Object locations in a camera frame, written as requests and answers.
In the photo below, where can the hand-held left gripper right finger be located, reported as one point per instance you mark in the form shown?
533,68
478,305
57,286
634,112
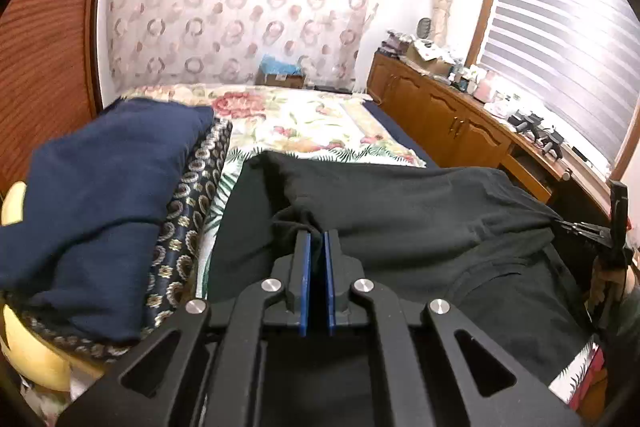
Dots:
330,282

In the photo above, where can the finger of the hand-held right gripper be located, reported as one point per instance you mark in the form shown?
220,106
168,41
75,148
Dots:
582,231

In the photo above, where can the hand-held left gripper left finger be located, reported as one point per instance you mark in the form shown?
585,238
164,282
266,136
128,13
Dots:
302,282

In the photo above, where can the black printed t-shirt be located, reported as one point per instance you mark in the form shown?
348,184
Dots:
400,207

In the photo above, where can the person's right hand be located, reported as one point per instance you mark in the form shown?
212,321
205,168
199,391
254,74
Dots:
607,287

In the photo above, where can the dark cloth with gold rings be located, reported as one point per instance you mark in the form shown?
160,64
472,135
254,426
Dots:
185,227

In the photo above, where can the red printed cloth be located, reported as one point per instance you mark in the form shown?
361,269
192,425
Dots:
590,377

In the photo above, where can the floral bed sheet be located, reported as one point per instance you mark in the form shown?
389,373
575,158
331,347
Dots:
300,122

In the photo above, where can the navy blue mattress cover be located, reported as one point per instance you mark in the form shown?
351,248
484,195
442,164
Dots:
405,132

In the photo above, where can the pink bottle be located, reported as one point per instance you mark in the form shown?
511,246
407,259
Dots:
485,87

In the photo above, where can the striped window blind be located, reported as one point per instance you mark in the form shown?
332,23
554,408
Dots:
560,47

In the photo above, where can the small cardboard box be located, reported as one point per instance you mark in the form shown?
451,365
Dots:
282,81

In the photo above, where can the wooden side cabinet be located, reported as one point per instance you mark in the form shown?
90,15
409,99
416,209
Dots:
425,102

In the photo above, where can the navy blue folded cloth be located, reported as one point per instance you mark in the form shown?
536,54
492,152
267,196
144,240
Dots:
100,207

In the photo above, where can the open cardboard box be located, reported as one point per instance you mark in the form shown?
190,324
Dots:
430,62

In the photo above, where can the small grey fan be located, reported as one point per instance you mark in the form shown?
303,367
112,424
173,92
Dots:
425,27

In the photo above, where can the yellow plush toy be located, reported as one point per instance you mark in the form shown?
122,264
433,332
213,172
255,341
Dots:
35,357

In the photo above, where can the wooden slatted wardrobe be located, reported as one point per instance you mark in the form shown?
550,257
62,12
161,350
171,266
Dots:
50,57

